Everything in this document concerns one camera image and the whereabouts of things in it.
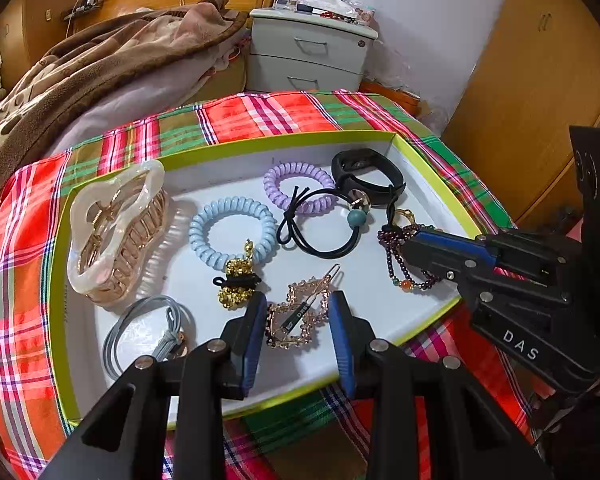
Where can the red green plaid cloth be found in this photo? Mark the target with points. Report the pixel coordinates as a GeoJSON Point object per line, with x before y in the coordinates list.
{"type": "Point", "coordinates": [260, 115]}

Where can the grey nightstand with drawers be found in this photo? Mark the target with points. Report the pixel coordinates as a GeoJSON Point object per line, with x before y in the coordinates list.
{"type": "Point", "coordinates": [300, 65]}

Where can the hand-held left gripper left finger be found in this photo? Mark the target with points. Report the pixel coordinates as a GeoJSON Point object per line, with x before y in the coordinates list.
{"type": "Point", "coordinates": [255, 345]}

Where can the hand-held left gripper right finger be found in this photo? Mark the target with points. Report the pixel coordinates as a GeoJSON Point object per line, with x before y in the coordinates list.
{"type": "Point", "coordinates": [341, 345]}

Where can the cream hair claw clip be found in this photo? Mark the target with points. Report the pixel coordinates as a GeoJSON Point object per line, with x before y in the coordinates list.
{"type": "Point", "coordinates": [95, 260]}

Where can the brown patterned blanket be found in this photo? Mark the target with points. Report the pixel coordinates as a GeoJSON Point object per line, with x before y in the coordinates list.
{"type": "Point", "coordinates": [105, 55]}

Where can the power strip with plugs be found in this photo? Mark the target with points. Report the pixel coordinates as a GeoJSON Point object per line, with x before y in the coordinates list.
{"type": "Point", "coordinates": [82, 6]}

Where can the rhinestone hair clip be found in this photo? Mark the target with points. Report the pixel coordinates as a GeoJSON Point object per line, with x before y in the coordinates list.
{"type": "Point", "coordinates": [292, 317]}

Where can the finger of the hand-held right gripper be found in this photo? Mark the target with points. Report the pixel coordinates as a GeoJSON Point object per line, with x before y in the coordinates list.
{"type": "Point", "coordinates": [430, 260]}
{"type": "Point", "coordinates": [460, 249]}

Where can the mauve bed sheet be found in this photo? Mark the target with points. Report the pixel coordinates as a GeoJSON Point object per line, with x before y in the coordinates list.
{"type": "Point", "coordinates": [130, 105]}

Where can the pile of cosmetics and packets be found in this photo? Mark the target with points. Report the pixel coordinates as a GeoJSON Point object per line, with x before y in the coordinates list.
{"type": "Point", "coordinates": [340, 9]}

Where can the orange box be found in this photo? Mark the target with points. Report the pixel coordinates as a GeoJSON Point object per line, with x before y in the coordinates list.
{"type": "Point", "coordinates": [400, 97]}

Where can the black smart band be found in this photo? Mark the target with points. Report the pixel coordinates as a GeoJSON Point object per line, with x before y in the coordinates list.
{"type": "Point", "coordinates": [350, 165]}

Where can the yellow-green cardboard box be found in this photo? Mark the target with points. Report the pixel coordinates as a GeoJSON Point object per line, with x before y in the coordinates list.
{"type": "Point", "coordinates": [300, 375]}

